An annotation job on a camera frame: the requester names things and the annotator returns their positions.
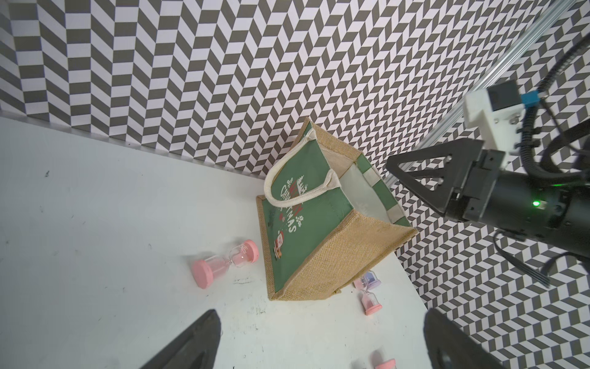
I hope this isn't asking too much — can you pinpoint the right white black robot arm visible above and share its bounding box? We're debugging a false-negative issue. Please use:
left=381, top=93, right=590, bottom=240
left=386, top=37, right=589, bottom=268

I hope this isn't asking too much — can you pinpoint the purple hourglass right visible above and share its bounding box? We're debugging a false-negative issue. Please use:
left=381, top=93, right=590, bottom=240
left=353, top=271, right=381, bottom=291

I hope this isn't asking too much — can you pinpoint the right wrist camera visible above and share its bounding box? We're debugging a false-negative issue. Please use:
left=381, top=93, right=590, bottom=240
left=462, top=80, right=546, bottom=156

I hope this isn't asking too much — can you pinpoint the pink hourglass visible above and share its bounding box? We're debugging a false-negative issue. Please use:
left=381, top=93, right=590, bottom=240
left=361, top=291, right=383, bottom=316
left=375, top=359, right=396, bottom=369
left=191, top=240, right=260, bottom=289

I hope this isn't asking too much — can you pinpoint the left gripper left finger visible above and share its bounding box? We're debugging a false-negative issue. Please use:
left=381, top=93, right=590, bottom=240
left=141, top=309, right=221, bottom=369

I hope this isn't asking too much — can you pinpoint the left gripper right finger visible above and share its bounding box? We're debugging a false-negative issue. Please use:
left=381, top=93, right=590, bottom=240
left=423, top=308, right=504, bottom=369

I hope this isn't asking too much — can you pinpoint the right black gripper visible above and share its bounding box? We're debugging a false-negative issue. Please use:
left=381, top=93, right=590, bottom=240
left=386, top=138, right=589, bottom=258

